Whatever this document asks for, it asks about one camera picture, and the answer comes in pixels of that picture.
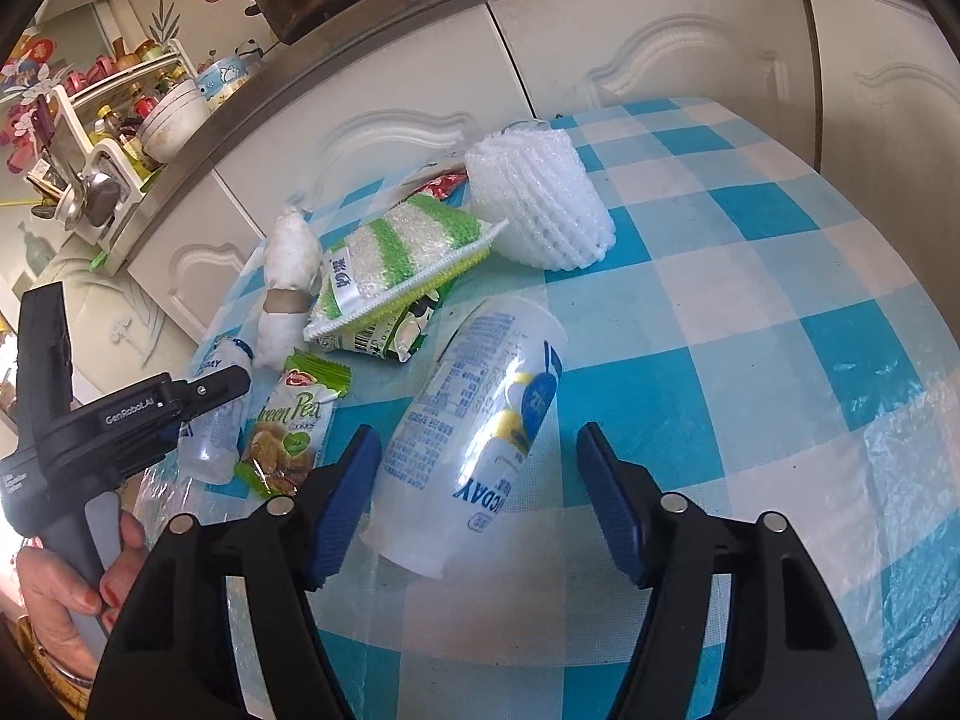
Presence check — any green white striped sponge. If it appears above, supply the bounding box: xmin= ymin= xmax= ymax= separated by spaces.
xmin=302 ymin=193 xmax=509 ymax=342

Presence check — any gold bracelet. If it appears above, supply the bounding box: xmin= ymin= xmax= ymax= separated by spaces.
xmin=30 ymin=634 xmax=95 ymax=695

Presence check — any white dish rack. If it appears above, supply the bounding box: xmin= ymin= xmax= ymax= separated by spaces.
xmin=22 ymin=37 xmax=197 ymax=248

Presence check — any steel-edged kitchen counter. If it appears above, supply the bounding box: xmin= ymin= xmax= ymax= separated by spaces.
xmin=90 ymin=0 xmax=796 ymax=278

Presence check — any large clear plastic cup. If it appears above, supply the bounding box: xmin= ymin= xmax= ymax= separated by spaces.
xmin=358 ymin=295 xmax=565 ymax=580

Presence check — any white foam fruit net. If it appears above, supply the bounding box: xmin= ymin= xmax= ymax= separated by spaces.
xmin=463 ymin=120 xmax=617 ymax=272

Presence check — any steel ladle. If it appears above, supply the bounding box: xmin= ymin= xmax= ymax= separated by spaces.
xmin=58 ymin=171 xmax=122 ymax=235

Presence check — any white cabinet door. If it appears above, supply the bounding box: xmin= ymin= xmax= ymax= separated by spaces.
xmin=487 ymin=0 xmax=824 ymax=166
xmin=806 ymin=0 xmax=960 ymax=301
xmin=126 ymin=165 xmax=265 ymax=346
xmin=214 ymin=4 xmax=542 ymax=241

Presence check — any green cookie packet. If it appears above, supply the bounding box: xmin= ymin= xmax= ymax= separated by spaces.
xmin=234 ymin=351 xmax=353 ymax=500

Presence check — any person's left hand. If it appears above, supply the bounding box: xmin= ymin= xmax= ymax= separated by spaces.
xmin=15 ymin=510 xmax=149 ymax=683

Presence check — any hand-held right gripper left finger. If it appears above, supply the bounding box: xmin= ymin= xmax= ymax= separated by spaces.
xmin=88 ymin=424 xmax=383 ymax=720

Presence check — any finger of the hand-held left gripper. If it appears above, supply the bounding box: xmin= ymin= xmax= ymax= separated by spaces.
xmin=154 ymin=365 xmax=252 ymax=442

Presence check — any white cloth bundle tan band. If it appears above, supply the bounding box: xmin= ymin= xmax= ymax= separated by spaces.
xmin=255 ymin=204 xmax=325 ymax=370

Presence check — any cartoon printed mug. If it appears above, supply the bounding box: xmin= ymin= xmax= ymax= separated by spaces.
xmin=196 ymin=52 xmax=260 ymax=112

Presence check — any red snack wrapper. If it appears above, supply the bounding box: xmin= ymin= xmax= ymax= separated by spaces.
xmin=416 ymin=172 xmax=467 ymax=202

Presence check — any row of condiment bottles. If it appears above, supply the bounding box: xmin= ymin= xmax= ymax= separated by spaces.
xmin=86 ymin=36 xmax=188 ymax=173

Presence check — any green snack packet under sponge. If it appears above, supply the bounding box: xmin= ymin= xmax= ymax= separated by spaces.
xmin=330 ymin=292 xmax=443 ymax=365

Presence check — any white ceramic bowl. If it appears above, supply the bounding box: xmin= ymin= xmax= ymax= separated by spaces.
xmin=137 ymin=79 xmax=211 ymax=164

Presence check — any small clear plastic bottle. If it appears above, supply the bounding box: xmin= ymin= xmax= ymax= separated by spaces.
xmin=176 ymin=335 xmax=256 ymax=486

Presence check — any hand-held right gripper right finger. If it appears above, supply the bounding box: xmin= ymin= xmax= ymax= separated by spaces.
xmin=576 ymin=422 xmax=878 ymax=720

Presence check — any blue checkered tablecloth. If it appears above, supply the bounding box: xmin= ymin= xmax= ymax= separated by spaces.
xmin=135 ymin=96 xmax=953 ymax=720

